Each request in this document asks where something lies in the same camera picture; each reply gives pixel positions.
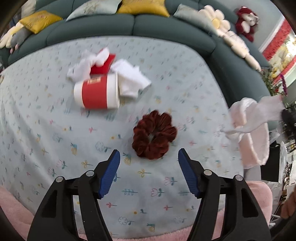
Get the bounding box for dark red velvet scrunchie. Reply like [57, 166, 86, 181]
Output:
[132, 110, 178, 160]

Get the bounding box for red white paper cup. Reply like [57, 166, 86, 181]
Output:
[73, 73, 120, 109]

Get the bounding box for white embossed paper towel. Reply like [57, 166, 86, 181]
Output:
[110, 59, 152, 99]

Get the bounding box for red envelope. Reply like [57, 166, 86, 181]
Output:
[90, 54, 116, 75]

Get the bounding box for white tissue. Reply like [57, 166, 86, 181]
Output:
[67, 47, 110, 82]

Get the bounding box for floral light blue tablecloth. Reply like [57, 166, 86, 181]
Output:
[1, 37, 243, 238]

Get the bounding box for dark green sectional sofa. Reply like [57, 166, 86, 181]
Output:
[1, 1, 269, 133]

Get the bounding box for potted flowers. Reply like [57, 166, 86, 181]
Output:
[260, 68, 288, 96]

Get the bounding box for white flower pillow flat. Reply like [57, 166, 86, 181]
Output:
[222, 31, 261, 72]

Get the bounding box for white flower pillow upright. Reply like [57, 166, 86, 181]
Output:
[199, 5, 231, 38]

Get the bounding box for grey plush toy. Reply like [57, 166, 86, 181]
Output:
[10, 27, 32, 54]

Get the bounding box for red white plush bear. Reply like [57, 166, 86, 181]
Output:
[235, 6, 259, 42]

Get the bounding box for light grey cushion right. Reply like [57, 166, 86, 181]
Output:
[173, 4, 218, 36]

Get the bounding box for light grey cushion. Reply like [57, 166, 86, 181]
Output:
[173, 4, 218, 36]
[66, 0, 121, 21]

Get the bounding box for light grey cushion left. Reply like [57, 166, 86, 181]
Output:
[66, 0, 121, 21]

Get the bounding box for yellow cushion left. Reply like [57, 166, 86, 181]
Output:
[20, 11, 63, 34]

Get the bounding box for yellow cushion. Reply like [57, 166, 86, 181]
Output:
[117, 0, 170, 18]
[20, 11, 63, 34]

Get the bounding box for yellow cushion centre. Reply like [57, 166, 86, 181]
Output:
[117, 0, 170, 18]

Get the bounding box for red wall hanging decoration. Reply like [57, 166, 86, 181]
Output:
[262, 19, 296, 75]

